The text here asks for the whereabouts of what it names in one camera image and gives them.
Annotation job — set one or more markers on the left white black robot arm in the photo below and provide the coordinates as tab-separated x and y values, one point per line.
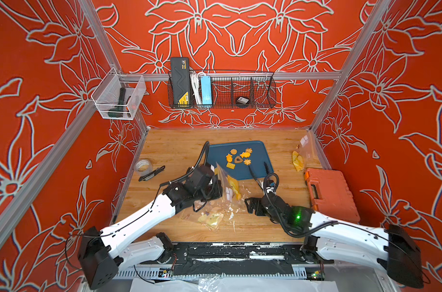
103	253

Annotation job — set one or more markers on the black mounting base rail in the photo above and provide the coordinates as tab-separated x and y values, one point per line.
290	253

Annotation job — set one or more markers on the black marker pen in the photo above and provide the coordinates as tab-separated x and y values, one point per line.
150	175

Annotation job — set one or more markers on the black box yellow label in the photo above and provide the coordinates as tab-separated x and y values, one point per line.
181	82

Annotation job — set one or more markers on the light blue box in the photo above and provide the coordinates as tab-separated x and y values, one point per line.
205	82

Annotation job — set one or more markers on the clear tape roll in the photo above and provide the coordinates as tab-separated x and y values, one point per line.
143	167

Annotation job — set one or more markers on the brown heart ring cookie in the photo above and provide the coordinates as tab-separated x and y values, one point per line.
238	160

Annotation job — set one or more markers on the black wire wall basket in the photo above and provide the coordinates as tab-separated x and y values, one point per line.
227	86

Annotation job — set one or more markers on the orange plastic tool case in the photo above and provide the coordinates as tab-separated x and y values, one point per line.
330	194

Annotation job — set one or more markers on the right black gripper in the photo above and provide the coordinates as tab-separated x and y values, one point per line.
258	202

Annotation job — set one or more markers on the clear acrylic wall bin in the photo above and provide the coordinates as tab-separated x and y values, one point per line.
118	96

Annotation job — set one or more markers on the yellow cracker cookie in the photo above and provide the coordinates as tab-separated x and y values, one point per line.
230	165

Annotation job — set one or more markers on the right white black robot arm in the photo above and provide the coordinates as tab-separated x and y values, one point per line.
388	249

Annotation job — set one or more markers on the dark green tool handle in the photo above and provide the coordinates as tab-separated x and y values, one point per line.
118	110

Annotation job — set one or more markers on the orange fish cookie large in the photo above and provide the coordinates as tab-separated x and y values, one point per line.
245	155

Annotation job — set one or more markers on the clear bag yellow dog print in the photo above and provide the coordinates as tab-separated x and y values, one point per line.
303	153

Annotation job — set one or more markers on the teal plastic tray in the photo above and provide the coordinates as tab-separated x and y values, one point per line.
218	152

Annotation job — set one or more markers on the clear zip bag white labels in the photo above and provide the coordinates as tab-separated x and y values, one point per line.
211	216

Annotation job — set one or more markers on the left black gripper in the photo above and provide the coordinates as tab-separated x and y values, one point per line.
218	193

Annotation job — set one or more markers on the metal kitchen tongs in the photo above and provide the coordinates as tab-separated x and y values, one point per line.
259	173

